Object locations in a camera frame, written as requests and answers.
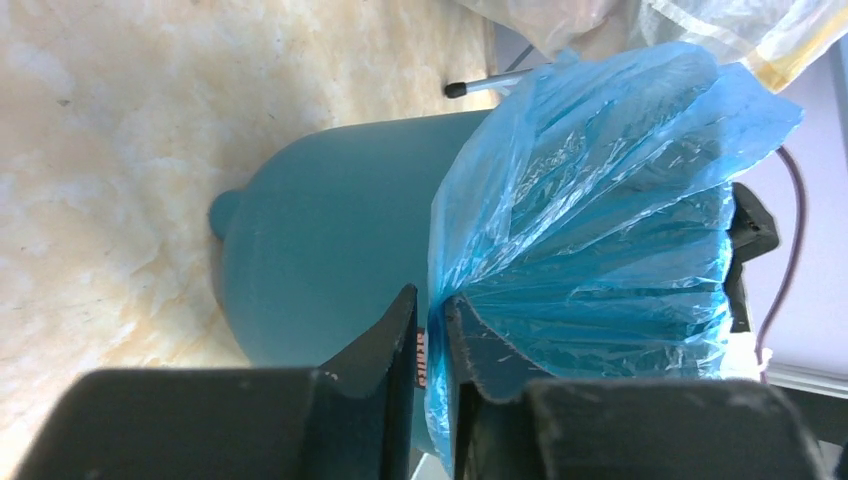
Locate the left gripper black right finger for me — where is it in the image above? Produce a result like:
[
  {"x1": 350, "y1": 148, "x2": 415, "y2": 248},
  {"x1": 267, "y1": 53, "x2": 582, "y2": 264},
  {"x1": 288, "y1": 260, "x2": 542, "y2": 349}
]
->
[{"x1": 443, "y1": 297, "x2": 825, "y2": 479}]

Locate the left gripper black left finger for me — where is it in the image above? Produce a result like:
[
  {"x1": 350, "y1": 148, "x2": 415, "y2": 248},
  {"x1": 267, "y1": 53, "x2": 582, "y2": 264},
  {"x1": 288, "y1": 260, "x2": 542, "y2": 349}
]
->
[{"x1": 17, "y1": 285, "x2": 417, "y2": 479}]

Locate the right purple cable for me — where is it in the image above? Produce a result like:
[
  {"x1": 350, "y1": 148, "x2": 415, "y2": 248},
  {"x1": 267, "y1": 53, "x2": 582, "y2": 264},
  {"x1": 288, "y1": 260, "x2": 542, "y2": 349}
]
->
[{"x1": 755, "y1": 145, "x2": 810, "y2": 386}]

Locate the large translucent stuffed bag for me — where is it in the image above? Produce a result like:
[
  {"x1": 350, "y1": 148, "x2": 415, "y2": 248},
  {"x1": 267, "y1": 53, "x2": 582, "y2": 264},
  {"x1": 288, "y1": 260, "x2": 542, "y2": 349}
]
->
[{"x1": 464, "y1": 0, "x2": 847, "y2": 93}]

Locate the blue plastic trash bag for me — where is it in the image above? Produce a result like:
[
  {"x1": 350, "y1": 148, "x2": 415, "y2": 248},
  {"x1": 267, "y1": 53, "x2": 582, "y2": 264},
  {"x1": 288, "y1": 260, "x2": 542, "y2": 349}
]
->
[{"x1": 424, "y1": 42, "x2": 803, "y2": 470}]

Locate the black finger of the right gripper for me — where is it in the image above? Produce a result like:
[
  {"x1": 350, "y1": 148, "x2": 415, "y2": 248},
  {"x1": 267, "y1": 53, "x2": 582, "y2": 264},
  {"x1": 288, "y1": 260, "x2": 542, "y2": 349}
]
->
[{"x1": 723, "y1": 183, "x2": 780, "y2": 333}]

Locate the teal plastic trash bin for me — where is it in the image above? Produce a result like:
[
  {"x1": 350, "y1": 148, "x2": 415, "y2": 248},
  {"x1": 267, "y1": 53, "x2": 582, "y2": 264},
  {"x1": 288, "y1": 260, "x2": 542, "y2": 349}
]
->
[{"x1": 208, "y1": 109, "x2": 495, "y2": 458}]

